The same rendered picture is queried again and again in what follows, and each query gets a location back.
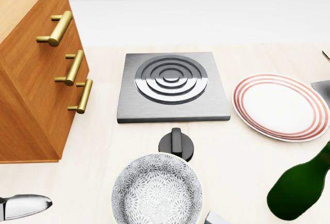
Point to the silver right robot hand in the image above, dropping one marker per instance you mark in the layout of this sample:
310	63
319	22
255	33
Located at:
215	219

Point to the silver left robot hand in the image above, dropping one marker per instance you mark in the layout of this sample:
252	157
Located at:
24	206

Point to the wooden cabinet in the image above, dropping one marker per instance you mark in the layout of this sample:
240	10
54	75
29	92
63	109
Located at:
18	136

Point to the green wine bottle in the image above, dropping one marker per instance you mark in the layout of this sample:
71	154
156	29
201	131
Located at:
294	190

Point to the grey patterned bowl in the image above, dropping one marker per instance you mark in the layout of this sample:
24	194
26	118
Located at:
157	193

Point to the round black stove knob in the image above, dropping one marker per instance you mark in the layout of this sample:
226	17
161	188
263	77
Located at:
176	141

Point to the small wooden drawer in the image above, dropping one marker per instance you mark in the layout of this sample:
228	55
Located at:
66	127

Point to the medium wooden drawer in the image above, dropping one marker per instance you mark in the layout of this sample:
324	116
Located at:
47	90

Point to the white plate with red rings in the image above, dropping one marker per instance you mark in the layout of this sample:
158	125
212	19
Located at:
278	105

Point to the flat dark stove plate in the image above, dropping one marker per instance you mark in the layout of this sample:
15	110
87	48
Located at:
129	100

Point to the large wooden drawer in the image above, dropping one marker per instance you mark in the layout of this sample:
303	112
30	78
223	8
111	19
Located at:
24	54

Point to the grey metallic object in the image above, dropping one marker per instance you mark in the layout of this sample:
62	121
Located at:
322	90

